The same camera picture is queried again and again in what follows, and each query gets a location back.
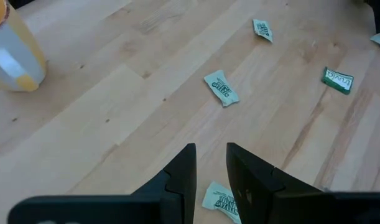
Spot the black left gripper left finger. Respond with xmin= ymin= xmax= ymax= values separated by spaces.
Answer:
xmin=7 ymin=142 xmax=198 ymax=224

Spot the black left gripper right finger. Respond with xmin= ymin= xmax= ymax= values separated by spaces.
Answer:
xmin=226 ymin=142 xmax=380 ymax=224

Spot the yellow and white mug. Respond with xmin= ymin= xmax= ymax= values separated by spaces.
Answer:
xmin=0 ymin=0 xmax=48 ymax=93

